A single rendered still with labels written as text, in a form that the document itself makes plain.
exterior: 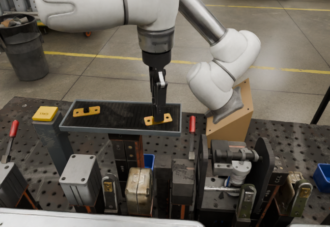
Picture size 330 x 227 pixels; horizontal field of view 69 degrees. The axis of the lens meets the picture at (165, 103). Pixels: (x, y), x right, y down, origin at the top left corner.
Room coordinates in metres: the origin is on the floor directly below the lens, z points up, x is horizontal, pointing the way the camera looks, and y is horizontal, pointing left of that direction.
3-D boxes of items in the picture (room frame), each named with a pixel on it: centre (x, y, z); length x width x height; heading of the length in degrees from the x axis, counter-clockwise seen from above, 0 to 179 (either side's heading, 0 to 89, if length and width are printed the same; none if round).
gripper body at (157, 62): (0.56, 0.02, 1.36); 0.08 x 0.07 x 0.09; 15
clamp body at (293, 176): (0.40, -0.38, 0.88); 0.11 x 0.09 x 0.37; 176
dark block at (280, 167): (0.42, -0.31, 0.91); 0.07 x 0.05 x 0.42; 176
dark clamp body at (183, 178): (0.42, -0.06, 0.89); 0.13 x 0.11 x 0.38; 176
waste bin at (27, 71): (2.72, 1.74, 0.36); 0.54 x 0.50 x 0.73; 172
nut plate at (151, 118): (0.55, 0.02, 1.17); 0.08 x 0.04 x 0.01; 105
